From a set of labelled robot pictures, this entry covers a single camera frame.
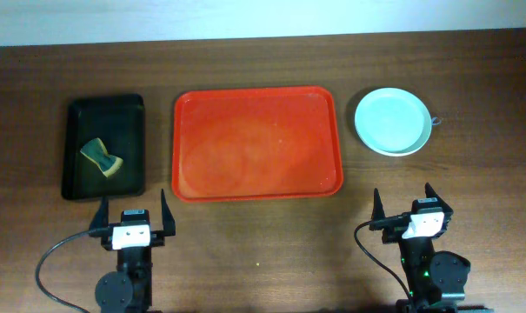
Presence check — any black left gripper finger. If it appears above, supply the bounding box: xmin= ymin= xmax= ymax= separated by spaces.
xmin=160 ymin=190 xmax=176 ymax=237
xmin=89 ymin=196 xmax=110 ymax=237

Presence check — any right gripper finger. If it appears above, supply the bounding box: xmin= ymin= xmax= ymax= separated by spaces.
xmin=424 ymin=183 xmax=442 ymax=201
xmin=370 ymin=188 xmax=385 ymax=230

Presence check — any yellow green sponge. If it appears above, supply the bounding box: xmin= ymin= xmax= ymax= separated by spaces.
xmin=80 ymin=137 xmax=123 ymax=177

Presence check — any light blue plate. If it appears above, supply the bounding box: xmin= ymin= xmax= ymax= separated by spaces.
xmin=354 ymin=88 xmax=433 ymax=135

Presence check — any white plate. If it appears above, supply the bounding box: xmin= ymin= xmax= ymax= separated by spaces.
xmin=358 ymin=130 xmax=431 ymax=157

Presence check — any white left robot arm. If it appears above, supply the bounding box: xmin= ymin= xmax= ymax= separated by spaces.
xmin=89 ymin=197 xmax=176 ymax=313

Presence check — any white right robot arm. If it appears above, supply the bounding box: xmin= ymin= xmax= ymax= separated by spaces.
xmin=154 ymin=178 xmax=443 ymax=312

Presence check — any black plastic tray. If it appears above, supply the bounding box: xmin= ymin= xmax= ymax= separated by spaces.
xmin=61 ymin=94 xmax=145 ymax=200

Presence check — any red serving tray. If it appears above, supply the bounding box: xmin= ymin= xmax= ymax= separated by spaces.
xmin=171 ymin=86 xmax=343 ymax=203

